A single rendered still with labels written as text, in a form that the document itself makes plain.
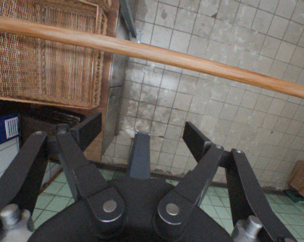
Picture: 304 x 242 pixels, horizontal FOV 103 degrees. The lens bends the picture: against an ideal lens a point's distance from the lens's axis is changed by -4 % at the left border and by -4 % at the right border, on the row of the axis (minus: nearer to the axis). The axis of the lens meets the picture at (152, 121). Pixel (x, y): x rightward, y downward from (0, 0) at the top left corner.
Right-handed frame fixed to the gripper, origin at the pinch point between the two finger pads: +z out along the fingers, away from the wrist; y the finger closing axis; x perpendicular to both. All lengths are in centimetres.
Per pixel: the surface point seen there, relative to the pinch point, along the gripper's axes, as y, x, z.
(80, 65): -45, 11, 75
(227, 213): 105, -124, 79
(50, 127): -53, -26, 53
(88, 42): -13.0, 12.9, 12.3
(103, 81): -29, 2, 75
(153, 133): 16, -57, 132
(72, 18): -49, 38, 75
